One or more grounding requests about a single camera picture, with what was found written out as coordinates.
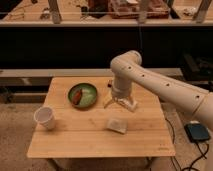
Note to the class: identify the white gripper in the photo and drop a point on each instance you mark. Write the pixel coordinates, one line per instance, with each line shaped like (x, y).
(117, 94)

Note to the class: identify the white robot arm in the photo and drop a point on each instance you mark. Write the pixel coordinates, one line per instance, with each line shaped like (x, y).
(195, 101)

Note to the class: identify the green round plate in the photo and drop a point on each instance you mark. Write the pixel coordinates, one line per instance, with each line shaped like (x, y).
(88, 98)

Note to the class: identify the beige sponge block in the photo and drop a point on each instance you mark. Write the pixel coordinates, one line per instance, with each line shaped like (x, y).
(117, 125)

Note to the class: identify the red sausage on plate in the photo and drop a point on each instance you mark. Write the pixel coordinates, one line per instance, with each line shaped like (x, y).
(77, 97)

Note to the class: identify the wooden table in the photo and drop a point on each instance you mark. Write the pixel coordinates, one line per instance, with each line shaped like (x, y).
(84, 133)

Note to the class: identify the white paper cup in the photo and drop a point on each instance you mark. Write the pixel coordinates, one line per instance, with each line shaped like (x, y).
(44, 117)

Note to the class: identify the brown tray on shelf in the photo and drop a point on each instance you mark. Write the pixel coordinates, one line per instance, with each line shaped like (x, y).
(131, 8)

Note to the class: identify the wooden workbench shelf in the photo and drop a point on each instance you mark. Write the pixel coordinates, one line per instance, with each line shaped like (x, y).
(95, 13)

